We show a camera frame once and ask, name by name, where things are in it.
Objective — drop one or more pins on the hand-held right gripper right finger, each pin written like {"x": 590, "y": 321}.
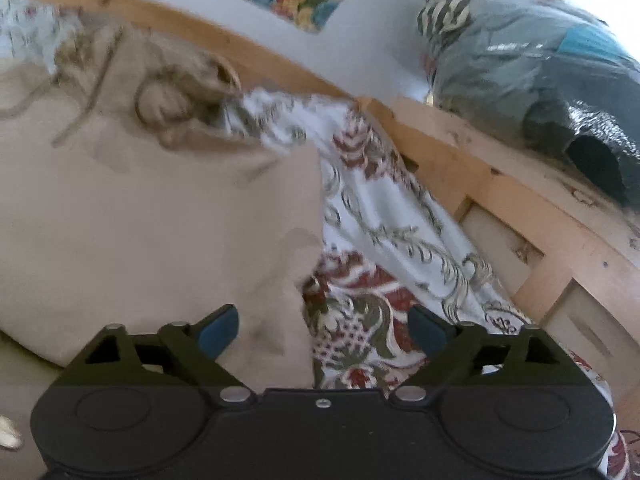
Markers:
{"x": 427, "y": 332}

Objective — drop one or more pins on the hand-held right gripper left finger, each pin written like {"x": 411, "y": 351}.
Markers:
{"x": 219, "y": 331}

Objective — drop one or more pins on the clear plastic bag of clothes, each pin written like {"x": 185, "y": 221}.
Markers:
{"x": 510, "y": 60}

